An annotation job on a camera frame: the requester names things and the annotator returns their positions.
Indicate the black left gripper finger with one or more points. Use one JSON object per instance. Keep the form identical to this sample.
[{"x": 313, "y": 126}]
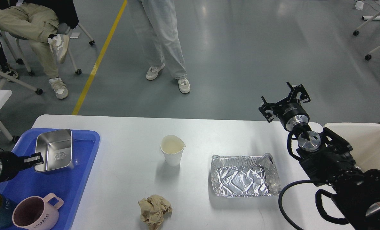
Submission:
[{"x": 33, "y": 160}]

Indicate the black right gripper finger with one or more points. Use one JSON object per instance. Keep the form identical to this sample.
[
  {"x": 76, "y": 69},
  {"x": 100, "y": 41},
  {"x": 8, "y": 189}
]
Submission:
[
  {"x": 270, "y": 111},
  {"x": 298, "y": 94}
]

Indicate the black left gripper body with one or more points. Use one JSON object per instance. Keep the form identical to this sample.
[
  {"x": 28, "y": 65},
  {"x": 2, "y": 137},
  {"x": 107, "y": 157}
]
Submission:
[{"x": 10, "y": 165}]

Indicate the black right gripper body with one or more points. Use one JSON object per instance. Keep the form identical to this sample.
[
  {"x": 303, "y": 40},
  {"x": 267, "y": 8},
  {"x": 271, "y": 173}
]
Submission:
[{"x": 291, "y": 114}]

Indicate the stainless steel rectangular container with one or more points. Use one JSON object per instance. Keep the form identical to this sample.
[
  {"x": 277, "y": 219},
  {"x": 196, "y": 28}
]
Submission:
[{"x": 56, "y": 148}]

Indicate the pink mug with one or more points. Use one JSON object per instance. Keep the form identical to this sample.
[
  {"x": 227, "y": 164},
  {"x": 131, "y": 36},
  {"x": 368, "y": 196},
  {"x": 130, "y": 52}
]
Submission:
[{"x": 37, "y": 213}]

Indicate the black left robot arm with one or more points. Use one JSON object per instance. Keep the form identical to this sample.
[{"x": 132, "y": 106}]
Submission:
[{"x": 11, "y": 164}]

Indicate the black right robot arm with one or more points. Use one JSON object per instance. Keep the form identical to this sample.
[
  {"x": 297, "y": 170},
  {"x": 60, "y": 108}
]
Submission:
[{"x": 326, "y": 159}]

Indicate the blue plastic tray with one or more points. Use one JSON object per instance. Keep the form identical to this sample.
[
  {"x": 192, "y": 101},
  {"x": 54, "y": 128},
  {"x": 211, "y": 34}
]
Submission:
[{"x": 68, "y": 184}]

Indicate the aluminium foil tray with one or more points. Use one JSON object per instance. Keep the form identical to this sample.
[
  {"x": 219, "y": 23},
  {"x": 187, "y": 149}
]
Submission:
[{"x": 244, "y": 176}]

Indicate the white plastic bin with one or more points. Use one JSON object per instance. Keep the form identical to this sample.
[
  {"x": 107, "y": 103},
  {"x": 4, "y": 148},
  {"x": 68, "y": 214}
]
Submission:
[{"x": 365, "y": 140}]

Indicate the white paper cup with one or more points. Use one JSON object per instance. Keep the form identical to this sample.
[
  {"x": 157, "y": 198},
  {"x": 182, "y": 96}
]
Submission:
[{"x": 172, "y": 148}]

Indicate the crumpled brown paper ball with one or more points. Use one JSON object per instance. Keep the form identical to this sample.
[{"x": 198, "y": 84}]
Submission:
[{"x": 153, "y": 209}]

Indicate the seated person khaki trousers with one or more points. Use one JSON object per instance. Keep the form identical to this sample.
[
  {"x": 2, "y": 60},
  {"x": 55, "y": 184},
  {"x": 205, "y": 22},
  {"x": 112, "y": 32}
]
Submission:
[{"x": 38, "y": 21}]

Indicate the standing person grey jeans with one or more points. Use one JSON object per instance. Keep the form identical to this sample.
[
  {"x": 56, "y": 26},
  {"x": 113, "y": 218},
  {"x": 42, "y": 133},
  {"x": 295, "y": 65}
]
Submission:
[{"x": 155, "y": 24}]

